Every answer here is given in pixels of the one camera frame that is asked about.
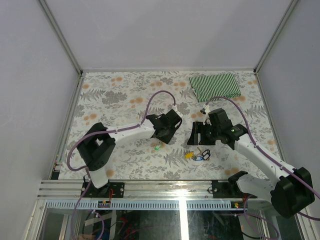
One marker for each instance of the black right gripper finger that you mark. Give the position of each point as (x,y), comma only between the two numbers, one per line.
(199,127)
(194,139)

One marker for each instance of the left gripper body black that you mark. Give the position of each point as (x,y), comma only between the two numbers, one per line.
(165,138)

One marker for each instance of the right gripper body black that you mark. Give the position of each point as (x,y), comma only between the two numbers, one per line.
(211,135)

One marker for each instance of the green key tag with key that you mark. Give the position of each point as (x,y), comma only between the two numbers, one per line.
(157,147)

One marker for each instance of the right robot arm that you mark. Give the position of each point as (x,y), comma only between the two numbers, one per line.
(288,189)

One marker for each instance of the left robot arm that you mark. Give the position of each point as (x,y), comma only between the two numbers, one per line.
(98,144)

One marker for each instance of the yellow key tag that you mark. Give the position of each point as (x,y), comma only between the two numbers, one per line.
(189,155)

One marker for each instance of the black key tag upper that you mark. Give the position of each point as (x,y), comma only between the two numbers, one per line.
(205,152)

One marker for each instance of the black key tag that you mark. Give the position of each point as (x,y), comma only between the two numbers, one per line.
(205,152)
(206,156)

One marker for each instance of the blue key tag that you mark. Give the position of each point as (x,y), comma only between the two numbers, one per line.
(199,158)

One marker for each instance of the black key tag lower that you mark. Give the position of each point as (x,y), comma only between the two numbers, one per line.
(206,156)

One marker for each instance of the green white striped cloth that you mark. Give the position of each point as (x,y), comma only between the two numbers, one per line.
(218,85)

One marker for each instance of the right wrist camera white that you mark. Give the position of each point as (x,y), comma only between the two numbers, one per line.
(205,111)

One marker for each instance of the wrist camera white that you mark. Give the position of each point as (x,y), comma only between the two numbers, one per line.
(205,111)
(176,108)

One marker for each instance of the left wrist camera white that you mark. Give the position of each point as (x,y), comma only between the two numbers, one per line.
(176,108)

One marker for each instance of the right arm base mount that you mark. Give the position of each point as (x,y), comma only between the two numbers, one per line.
(225,188)

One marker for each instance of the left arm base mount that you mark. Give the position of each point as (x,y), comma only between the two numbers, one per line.
(110,190)

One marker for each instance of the aluminium front rail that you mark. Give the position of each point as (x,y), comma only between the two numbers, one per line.
(134,189)

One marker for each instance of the white slotted cable duct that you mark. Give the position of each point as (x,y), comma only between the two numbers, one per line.
(216,205)

